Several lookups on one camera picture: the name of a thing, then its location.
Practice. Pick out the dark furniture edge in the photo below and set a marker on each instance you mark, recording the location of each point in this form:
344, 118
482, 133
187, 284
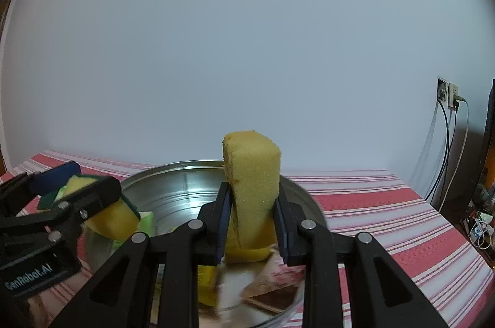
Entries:
488, 157

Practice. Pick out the red snack packet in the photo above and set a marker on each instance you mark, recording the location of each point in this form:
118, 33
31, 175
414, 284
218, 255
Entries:
270, 285

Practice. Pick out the dark wall socket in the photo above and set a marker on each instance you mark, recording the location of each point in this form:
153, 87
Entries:
442, 90

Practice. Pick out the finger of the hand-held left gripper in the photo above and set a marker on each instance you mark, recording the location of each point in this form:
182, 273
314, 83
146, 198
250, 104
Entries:
96, 192
58, 175

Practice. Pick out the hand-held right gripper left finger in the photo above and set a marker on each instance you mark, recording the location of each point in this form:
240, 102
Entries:
223, 223

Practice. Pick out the speckled yellow sponge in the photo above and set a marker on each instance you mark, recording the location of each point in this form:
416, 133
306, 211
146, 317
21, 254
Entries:
251, 188

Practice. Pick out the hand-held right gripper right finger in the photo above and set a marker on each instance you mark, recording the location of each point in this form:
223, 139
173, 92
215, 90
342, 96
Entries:
280, 231

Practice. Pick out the round metal tin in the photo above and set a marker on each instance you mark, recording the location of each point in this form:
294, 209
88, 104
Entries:
185, 188

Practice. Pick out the pink striped tablecloth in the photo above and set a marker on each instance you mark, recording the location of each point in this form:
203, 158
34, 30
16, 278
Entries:
367, 204

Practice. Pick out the yellow sponge green scouring pad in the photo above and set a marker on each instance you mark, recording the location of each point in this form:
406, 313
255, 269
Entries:
112, 219

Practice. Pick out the white wall socket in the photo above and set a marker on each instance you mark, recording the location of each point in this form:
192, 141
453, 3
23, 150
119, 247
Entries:
453, 96

